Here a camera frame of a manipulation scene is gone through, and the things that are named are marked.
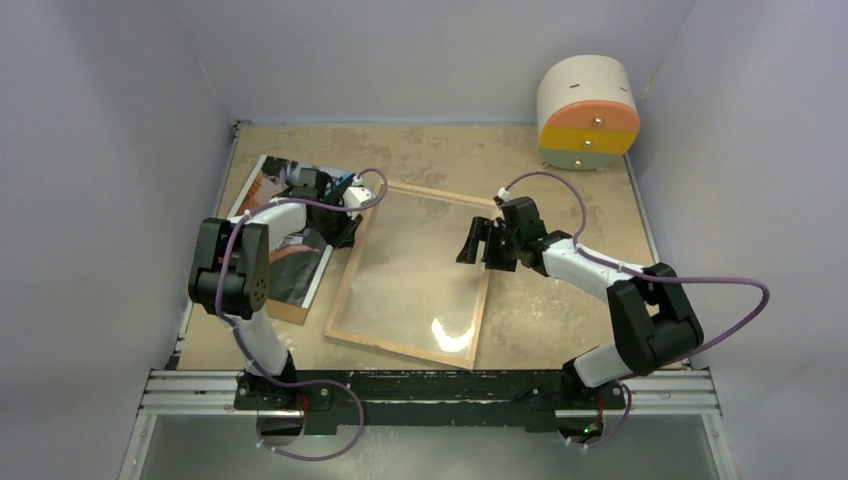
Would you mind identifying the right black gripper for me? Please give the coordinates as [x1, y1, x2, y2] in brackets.
[457, 217, 522, 273]

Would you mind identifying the printed photo sheet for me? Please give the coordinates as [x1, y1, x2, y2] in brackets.
[228, 155, 332, 322]

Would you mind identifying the wooden picture frame with glass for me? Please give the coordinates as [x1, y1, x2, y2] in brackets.
[324, 182, 497, 369]

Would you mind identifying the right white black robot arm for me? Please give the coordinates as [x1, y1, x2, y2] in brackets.
[456, 197, 704, 407]

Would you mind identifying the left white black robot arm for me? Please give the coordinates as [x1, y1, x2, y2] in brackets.
[187, 168, 379, 409]

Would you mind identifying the round mini drawer cabinet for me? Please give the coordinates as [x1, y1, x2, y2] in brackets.
[536, 55, 640, 171]

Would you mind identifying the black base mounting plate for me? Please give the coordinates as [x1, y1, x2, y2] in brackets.
[234, 369, 626, 438]

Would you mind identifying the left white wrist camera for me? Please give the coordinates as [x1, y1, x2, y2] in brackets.
[342, 186, 376, 213]

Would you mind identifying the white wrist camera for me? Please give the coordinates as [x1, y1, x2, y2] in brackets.
[342, 186, 376, 213]
[493, 188, 511, 205]

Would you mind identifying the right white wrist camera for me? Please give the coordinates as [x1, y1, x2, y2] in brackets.
[493, 188, 511, 205]

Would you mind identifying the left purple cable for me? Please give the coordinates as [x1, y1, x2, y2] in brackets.
[215, 167, 390, 462]

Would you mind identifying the purple cable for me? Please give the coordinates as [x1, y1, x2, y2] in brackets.
[495, 170, 772, 452]
[215, 167, 390, 462]

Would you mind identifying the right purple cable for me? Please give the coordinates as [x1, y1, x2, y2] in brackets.
[495, 170, 772, 452]

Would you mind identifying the aluminium rail bar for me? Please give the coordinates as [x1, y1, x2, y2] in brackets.
[141, 370, 721, 415]

